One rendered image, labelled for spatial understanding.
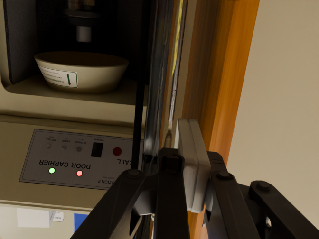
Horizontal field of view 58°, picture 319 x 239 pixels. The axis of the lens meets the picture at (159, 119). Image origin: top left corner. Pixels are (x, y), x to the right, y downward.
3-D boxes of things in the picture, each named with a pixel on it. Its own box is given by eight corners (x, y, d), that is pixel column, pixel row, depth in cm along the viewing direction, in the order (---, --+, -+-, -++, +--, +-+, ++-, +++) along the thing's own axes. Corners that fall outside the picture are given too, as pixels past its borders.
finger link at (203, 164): (197, 164, 15) (211, 166, 15) (187, 118, 21) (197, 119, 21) (189, 213, 16) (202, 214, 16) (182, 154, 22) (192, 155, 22)
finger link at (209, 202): (213, 197, 13) (277, 203, 13) (201, 149, 18) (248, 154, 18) (208, 224, 14) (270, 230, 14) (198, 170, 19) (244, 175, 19)
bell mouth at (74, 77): (134, 56, 64) (132, 80, 66) (54, 48, 64) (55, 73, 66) (122, 70, 48) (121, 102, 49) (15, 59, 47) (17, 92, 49)
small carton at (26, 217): (56, 179, 50) (57, 208, 52) (26, 178, 50) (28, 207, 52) (48, 197, 45) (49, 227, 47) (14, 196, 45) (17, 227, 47)
